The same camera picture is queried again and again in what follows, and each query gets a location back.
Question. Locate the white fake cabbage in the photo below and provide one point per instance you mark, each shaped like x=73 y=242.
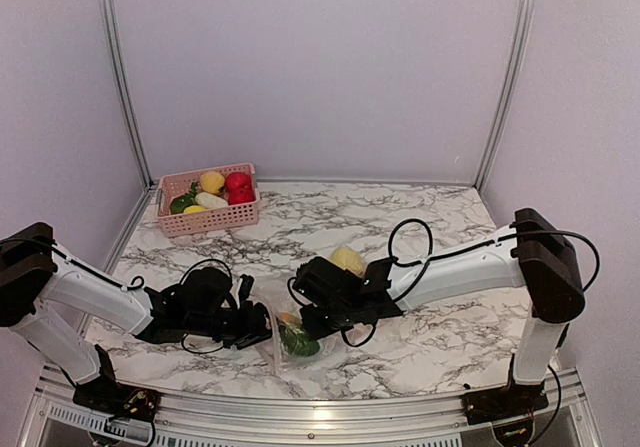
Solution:
x=210 y=201

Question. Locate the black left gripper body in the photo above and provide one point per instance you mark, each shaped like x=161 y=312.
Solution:
x=234 y=332

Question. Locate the clear zip top bag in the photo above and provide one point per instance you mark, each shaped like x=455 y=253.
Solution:
x=273 y=351

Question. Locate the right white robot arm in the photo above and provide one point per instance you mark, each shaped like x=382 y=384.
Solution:
x=529 y=253

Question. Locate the yellow fake lemon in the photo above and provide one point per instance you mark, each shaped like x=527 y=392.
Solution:
x=348 y=259

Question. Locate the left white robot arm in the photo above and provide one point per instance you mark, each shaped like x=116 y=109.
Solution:
x=37 y=272

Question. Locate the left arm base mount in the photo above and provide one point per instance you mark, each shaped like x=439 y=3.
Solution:
x=105 y=394

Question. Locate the pink perforated plastic basket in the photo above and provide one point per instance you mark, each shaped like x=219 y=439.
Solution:
x=187 y=183

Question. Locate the left aluminium corner post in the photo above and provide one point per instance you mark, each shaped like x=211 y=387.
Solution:
x=109 y=15

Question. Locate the aluminium front frame rail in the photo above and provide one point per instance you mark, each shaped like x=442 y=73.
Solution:
x=188 y=419

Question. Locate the green fake vegetable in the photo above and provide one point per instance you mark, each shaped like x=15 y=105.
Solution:
x=179 y=204

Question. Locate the peach coloured fake fruit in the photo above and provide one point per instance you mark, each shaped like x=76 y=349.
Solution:
x=212 y=182

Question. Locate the green red fake mango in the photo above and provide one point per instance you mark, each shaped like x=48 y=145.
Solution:
x=295 y=338

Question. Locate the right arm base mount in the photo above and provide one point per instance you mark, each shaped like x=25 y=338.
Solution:
x=504 y=402

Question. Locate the aluminium corner post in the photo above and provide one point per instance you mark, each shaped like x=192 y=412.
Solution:
x=109 y=15
x=517 y=53

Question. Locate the right aluminium corner post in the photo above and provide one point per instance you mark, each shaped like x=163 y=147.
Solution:
x=517 y=53

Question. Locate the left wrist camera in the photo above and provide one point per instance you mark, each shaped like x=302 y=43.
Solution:
x=245 y=287

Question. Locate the yellow fake pear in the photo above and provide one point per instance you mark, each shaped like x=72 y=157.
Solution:
x=194 y=209

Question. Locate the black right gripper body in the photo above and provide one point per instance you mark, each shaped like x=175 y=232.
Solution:
x=336 y=318

